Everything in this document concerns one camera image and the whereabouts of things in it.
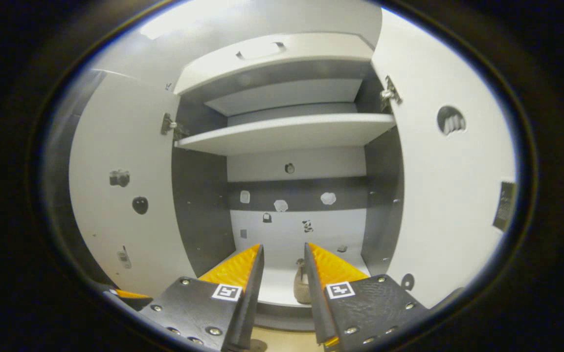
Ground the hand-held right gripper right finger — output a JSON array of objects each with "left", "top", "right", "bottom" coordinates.
[{"left": 304, "top": 242, "right": 429, "bottom": 352}]

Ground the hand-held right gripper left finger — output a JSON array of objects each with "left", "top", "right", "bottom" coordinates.
[{"left": 137, "top": 243, "right": 265, "bottom": 352}]

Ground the white cabinet door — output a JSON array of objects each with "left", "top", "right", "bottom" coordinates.
[
  {"left": 68, "top": 73, "right": 197, "bottom": 299},
  {"left": 370, "top": 7, "right": 517, "bottom": 309}
]

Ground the white shoe cabinet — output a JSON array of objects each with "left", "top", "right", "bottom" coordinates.
[{"left": 171, "top": 32, "right": 405, "bottom": 333}]

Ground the metal door hinge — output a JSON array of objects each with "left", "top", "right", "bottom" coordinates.
[
  {"left": 380, "top": 75, "right": 404, "bottom": 112},
  {"left": 160, "top": 112, "right": 189, "bottom": 140}
]

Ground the white cabinet drawer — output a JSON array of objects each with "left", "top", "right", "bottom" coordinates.
[{"left": 173, "top": 32, "right": 375, "bottom": 96}]

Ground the metal drawer handle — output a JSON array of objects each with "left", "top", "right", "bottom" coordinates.
[{"left": 235, "top": 42, "right": 286, "bottom": 61}]

